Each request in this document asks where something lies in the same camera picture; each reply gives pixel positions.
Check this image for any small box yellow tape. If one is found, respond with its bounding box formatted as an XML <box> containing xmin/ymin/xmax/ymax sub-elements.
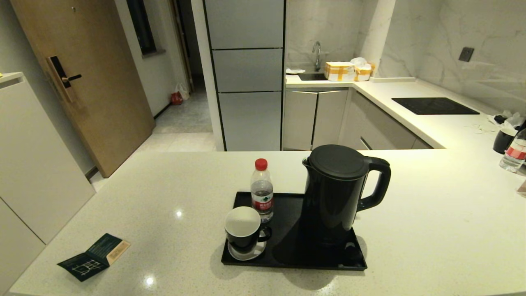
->
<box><xmin>354</xmin><ymin>62</ymin><xmax>375</xmax><ymax>81</ymax></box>

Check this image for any white side cabinet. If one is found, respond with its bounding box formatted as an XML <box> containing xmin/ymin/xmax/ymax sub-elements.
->
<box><xmin>0</xmin><ymin>72</ymin><xmax>96</xmax><ymax>296</ymax></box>

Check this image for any black induction cooktop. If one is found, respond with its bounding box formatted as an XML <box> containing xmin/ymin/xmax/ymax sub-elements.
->
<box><xmin>392</xmin><ymin>97</ymin><xmax>480</xmax><ymax>115</ymax></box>

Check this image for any white saucer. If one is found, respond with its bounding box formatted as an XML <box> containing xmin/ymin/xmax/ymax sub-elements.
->
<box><xmin>227</xmin><ymin>240</ymin><xmax>267</xmax><ymax>261</ymax></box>

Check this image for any black mug white inside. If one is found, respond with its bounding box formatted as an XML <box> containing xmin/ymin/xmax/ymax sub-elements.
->
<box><xmin>224</xmin><ymin>206</ymin><xmax>272</xmax><ymax>254</ymax></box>

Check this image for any black door lock handle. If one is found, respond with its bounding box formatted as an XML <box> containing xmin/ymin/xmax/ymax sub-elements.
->
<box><xmin>45</xmin><ymin>55</ymin><xmax>82</xmax><ymax>103</ymax></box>

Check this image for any crumpled white tissue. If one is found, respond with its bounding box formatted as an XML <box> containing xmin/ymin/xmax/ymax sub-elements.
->
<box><xmin>488</xmin><ymin>110</ymin><xmax>526</xmax><ymax>132</ymax></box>

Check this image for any dark green folded booklet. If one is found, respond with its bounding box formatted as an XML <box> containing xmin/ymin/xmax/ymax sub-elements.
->
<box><xmin>57</xmin><ymin>233</ymin><xmax>131</xmax><ymax>282</ymax></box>

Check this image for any dark framed window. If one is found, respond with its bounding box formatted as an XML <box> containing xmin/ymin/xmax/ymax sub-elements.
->
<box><xmin>126</xmin><ymin>0</ymin><xmax>157</xmax><ymax>56</ymax></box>

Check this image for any tall grey cabinet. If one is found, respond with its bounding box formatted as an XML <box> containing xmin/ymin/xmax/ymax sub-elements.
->
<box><xmin>203</xmin><ymin>0</ymin><xmax>286</xmax><ymax>152</ymax></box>

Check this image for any grey counter drawer cabinet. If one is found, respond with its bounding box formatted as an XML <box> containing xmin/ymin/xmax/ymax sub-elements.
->
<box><xmin>341</xmin><ymin>90</ymin><xmax>434</xmax><ymax>150</ymax></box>

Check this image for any black electric kettle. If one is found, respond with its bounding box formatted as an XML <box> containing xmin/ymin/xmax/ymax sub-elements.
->
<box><xmin>301</xmin><ymin>144</ymin><xmax>392</xmax><ymax>247</ymax></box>

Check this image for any large box yellow tape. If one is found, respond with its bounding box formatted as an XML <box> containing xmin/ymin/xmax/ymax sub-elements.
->
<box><xmin>325</xmin><ymin>61</ymin><xmax>356</xmax><ymax>81</ymax></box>

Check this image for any water bottle red cap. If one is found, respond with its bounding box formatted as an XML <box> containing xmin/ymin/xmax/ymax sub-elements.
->
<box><xmin>251</xmin><ymin>158</ymin><xmax>275</xmax><ymax>223</ymax></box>

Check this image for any brown wooden door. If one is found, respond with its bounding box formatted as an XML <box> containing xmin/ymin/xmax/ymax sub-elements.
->
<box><xmin>9</xmin><ymin>0</ymin><xmax>156</xmax><ymax>178</ymax></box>

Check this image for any grey lower cabinet door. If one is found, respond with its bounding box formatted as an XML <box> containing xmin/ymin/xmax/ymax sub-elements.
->
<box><xmin>312</xmin><ymin>90</ymin><xmax>349</xmax><ymax>150</ymax></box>
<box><xmin>283</xmin><ymin>90</ymin><xmax>318</xmax><ymax>150</ymax></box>

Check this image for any black rectangular serving tray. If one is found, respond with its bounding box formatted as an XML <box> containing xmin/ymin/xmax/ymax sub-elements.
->
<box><xmin>221</xmin><ymin>192</ymin><xmax>367</xmax><ymax>271</ymax></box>

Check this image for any water bottle red label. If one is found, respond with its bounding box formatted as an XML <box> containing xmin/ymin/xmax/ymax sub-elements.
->
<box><xmin>499</xmin><ymin>127</ymin><xmax>526</xmax><ymax>173</ymax></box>

